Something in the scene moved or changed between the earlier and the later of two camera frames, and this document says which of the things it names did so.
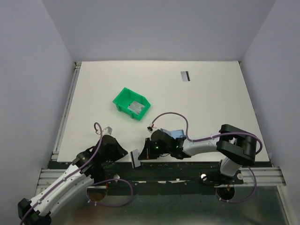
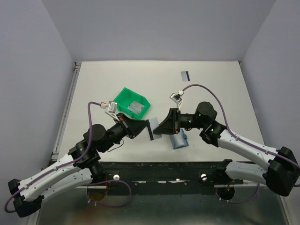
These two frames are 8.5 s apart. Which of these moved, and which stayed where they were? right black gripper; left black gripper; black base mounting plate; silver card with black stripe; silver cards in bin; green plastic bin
Moved: silver card with black stripe; left black gripper; right black gripper
Stayed: silver cards in bin; black base mounting plate; green plastic bin
